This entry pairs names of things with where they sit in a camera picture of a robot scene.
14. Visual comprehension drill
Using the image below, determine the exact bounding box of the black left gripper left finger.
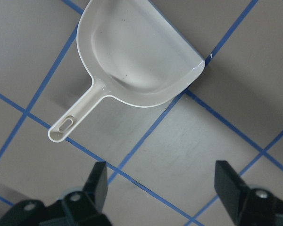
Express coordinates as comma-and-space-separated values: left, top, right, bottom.
62, 161, 108, 226

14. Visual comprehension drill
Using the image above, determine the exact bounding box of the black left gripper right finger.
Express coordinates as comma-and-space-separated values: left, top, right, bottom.
214, 160, 283, 226

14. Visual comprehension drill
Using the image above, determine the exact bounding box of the beige plastic dustpan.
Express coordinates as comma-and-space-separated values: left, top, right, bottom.
48, 0, 206, 143

